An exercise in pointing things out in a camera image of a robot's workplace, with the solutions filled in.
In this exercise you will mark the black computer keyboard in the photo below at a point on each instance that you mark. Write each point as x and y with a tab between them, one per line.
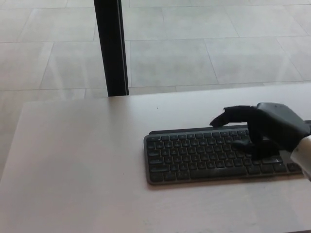
194	157

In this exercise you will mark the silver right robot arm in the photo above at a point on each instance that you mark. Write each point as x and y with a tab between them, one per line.
303	155

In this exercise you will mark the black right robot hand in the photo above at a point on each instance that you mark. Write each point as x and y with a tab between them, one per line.
269	126

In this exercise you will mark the black window frame post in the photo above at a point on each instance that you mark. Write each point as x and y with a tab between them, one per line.
111	48

